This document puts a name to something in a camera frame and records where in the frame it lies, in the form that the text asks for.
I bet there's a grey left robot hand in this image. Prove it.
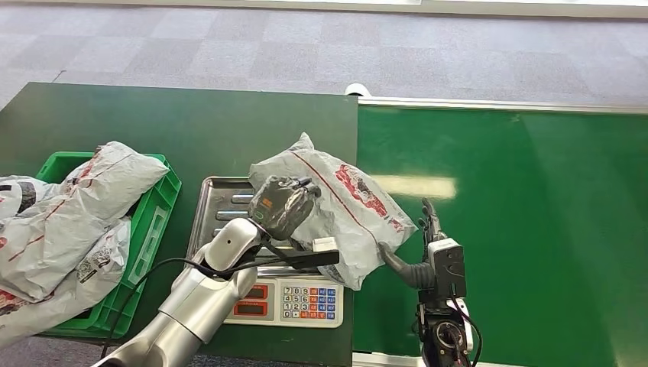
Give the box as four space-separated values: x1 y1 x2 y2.
248 175 322 242

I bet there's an electronic scale steel tray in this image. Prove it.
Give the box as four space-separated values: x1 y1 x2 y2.
186 176 345 330

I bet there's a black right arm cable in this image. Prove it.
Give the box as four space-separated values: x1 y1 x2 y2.
449 297 484 367

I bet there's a large white mailer red stripe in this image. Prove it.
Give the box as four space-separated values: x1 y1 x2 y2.
0 141 170 303

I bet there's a green conveyor belt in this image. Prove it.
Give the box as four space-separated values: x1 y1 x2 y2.
352 103 648 367

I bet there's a grey mailer bag red print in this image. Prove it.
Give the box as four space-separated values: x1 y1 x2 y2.
248 132 419 292

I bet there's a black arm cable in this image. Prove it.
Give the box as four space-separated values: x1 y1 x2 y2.
449 297 484 367
99 242 305 361

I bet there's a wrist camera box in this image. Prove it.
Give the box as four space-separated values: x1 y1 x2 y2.
427 238 468 300
290 236 341 271

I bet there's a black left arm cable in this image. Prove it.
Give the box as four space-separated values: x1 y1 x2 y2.
99 242 305 361

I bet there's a white mailer black mark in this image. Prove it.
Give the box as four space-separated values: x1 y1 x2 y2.
0 175 64 221

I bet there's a green plastic crate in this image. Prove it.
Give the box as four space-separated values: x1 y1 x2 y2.
36 151 182 339

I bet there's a silver conveyor side rail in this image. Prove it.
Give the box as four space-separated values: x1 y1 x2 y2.
357 96 648 115

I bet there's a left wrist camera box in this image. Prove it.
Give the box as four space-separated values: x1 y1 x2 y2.
290 236 341 271

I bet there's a white mailer with QR code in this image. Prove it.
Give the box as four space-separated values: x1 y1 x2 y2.
0 217 133 349

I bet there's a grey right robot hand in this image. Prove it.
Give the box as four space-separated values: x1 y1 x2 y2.
378 197 446 291

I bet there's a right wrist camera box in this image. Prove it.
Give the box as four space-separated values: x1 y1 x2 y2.
427 238 468 300

